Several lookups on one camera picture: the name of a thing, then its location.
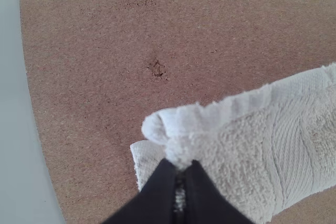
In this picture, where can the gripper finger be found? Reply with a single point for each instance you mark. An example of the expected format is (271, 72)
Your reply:
(155, 197)
(204, 203)

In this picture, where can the pale towel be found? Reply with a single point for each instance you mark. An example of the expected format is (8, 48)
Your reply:
(249, 150)

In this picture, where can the cork mat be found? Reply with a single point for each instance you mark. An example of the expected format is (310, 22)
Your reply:
(105, 64)

